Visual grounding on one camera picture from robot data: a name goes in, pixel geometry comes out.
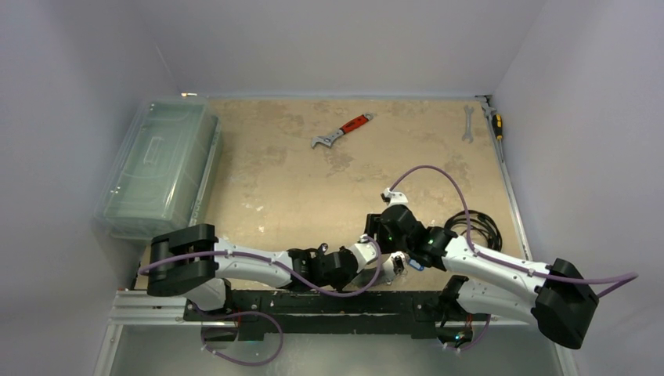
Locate large white keyring with keys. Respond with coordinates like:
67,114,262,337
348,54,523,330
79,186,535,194
370,251,424,291

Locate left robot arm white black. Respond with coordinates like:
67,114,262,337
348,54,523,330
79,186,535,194
139,224,408,320

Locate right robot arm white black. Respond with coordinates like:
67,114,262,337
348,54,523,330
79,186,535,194
365,204,599,349

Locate silver open end wrench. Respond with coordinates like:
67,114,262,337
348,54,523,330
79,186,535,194
461,105,474,143

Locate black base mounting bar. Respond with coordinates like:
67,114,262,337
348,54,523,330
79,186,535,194
183,290,487,341

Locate yellow black screwdriver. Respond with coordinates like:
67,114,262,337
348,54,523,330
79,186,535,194
492,114,503,142

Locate clear plastic storage box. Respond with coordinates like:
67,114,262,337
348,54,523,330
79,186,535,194
95,96,221,244

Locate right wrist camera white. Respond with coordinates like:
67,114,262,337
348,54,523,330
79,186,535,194
381,187,408,206

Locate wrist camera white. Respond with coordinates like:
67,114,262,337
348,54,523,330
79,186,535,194
381,187,408,206
347,234,381,273

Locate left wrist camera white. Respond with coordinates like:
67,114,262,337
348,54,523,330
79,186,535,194
347,234,381,273

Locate red handled adjustable wrench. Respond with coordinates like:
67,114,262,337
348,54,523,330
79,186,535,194
311,113,375,149

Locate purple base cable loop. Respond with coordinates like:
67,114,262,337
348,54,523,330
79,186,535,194
193,305,285,367

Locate aluminium frame rail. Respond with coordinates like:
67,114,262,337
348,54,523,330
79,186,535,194
109,95,566,328

